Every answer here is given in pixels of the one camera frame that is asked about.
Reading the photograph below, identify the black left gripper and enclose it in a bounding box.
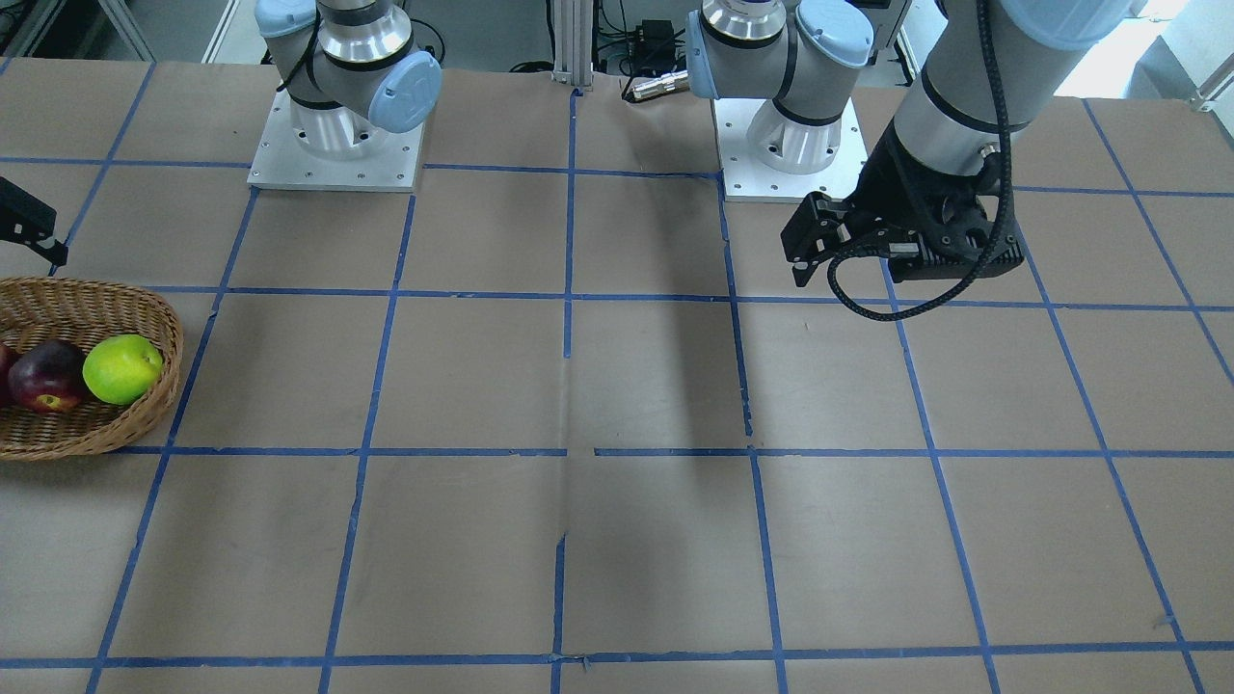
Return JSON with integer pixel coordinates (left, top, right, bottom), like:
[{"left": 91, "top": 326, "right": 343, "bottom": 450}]
[{"left": 780, "top": 130, "right": 951, "bottom": 288}]

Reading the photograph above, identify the red yellow apple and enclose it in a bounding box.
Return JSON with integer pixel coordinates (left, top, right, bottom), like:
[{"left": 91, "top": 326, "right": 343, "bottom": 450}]
[{"left": 0, "top": 342, "right": 21, "bottom": 408}]

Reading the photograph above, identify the dark red apple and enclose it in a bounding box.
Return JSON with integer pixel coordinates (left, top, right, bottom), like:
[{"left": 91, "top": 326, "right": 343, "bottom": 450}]
[{"left": 6, "top": 340, "right": 93, "bottom": 414}]

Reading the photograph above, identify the green apple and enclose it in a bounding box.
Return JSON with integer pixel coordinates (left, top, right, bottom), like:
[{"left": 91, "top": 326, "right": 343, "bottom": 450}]
[{"left": 81, "top": 333, "right": 164, "bottom": 406}]

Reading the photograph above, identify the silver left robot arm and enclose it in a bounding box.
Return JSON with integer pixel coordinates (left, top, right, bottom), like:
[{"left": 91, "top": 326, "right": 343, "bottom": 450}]
[{"left": 684, "top": 1, "right": 1129, "bottom": 286}]

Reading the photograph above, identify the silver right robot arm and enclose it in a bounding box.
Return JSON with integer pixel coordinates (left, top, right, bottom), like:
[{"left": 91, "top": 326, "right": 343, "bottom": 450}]
[{"left": 2, "top": 1, "right": 443, "bottom": 282}]

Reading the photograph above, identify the woven wicker basket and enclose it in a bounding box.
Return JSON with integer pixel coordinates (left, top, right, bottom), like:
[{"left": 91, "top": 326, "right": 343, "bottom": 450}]
[{"left": 1, "top": 277, "right": 184, "bottom": 462}]

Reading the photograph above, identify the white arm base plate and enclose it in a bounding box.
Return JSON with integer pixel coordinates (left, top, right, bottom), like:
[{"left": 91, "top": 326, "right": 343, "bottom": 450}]
[
  {"left": 712, "top": 98, "right": 868, "bottom": 203},
  {"left": 248, "top": 86, "right": 441, "bottom": 194}
]

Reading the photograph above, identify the aluminium frame post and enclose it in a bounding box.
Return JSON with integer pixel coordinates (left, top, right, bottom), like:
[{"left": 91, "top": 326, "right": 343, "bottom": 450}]
[{"left": 550, "top": 0, "right": 596, "bottom": 93}]

